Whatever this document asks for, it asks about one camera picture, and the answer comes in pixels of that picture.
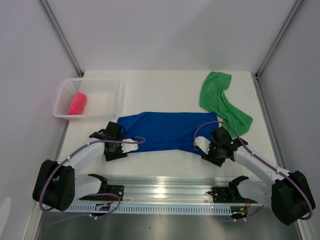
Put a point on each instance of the left aluminium frame post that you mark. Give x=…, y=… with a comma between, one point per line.
x=54, y=23

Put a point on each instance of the aluminium frame post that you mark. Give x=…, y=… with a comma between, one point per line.
x=284, y=29
x=54, y=23

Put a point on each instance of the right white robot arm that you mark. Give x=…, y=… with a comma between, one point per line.
x=286, y=193

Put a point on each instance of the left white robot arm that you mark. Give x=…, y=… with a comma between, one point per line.
x=57, y=185

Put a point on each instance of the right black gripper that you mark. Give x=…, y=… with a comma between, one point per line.
x=219, y=162

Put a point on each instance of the white perforated plastic basket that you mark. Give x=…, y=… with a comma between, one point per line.
x=104, y=98

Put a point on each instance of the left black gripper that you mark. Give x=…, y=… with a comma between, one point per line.
x=110, y=156

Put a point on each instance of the white slotted cable duct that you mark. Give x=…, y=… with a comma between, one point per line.
x=163, y=209

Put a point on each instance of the blue towel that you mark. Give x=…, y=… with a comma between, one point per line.
x=164, y=131

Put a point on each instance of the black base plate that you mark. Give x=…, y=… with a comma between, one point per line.
x=117, y=190
x=225, y=193

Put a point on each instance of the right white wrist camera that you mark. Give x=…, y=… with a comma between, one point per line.
x=203, y=144

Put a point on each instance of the green towel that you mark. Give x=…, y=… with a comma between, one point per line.
x=212, y=98

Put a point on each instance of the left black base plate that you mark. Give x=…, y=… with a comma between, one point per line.
x=117, y=190

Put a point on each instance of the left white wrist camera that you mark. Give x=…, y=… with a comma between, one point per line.
x=129, y=145

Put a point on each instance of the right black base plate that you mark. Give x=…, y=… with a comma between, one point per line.
x=225, y=193

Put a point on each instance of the aluminium mounting rail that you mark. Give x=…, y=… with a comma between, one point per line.
x=160, y=187

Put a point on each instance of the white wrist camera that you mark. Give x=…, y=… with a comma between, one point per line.
x=129, y=145
x=203, y=144

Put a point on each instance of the right aluminium frame post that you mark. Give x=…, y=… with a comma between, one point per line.
x=284, y=29

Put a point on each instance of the red towel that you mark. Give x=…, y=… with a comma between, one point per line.
x=77, y=104

